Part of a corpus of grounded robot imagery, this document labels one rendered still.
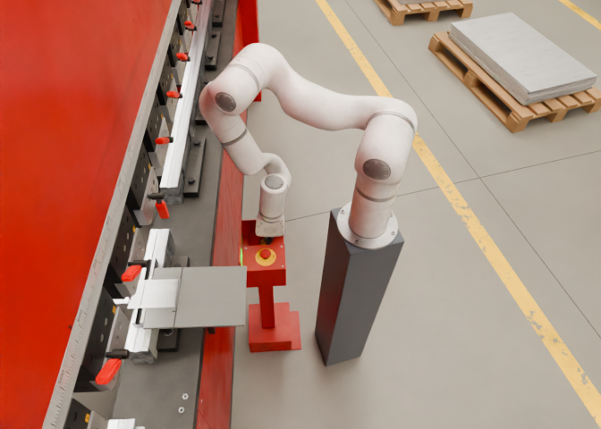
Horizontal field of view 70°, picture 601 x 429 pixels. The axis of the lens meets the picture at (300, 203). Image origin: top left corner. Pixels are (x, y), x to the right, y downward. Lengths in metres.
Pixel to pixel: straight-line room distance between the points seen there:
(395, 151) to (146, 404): 0.90
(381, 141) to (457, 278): 1.66
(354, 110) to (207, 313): 0.65
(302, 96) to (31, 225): 0.64
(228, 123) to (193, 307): 0.51
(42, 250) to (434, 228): 2.30
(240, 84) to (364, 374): 1.57
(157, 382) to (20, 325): 0.68
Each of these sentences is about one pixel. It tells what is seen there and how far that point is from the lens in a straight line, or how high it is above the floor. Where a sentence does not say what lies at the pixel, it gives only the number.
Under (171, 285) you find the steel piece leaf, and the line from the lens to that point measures 1.27.
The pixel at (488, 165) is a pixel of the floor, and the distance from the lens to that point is 3.22.
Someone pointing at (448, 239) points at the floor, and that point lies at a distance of 2.70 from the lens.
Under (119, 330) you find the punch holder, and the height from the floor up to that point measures 1.22.
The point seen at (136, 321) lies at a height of 0.99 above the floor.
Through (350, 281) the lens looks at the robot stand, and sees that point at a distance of 1.44.
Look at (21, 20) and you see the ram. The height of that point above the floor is 1.78.
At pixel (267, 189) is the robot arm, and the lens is 1.35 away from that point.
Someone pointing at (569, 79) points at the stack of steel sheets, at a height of 0.27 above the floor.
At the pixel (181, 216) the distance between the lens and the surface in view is 1.56.
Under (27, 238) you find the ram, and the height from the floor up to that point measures 1.60.
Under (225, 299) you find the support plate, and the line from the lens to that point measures 1.22.
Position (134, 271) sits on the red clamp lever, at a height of 1.30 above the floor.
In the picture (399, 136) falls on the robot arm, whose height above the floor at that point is 1.42.
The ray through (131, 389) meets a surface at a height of 0.88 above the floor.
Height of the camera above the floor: 2.08
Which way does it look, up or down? 51 degrees down
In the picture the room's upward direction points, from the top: 2 degrees clockwise
